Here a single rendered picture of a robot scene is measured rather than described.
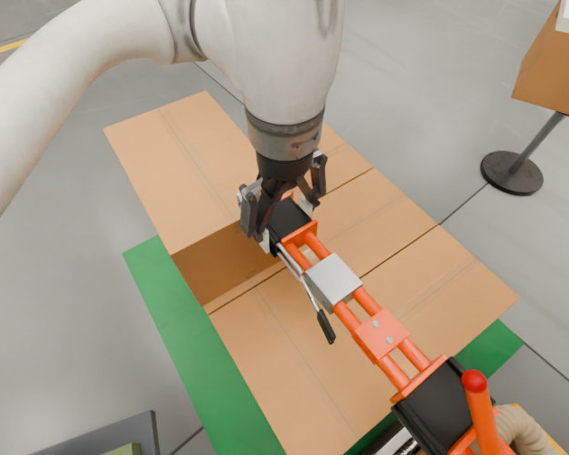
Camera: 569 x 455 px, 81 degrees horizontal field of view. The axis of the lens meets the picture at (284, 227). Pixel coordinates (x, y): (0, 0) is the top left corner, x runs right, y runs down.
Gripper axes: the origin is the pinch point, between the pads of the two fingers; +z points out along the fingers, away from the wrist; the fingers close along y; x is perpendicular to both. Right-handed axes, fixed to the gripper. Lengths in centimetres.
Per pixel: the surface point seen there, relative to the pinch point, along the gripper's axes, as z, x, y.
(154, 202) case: 29, 45, -16
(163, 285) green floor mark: 124, 72, -32
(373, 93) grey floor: 124, 134, 183
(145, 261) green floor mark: 124, 92, -34
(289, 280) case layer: 69, 16, 13
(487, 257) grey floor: 124, -18, 131
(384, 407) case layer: 69, -36, 13
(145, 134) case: 30, 74, -7
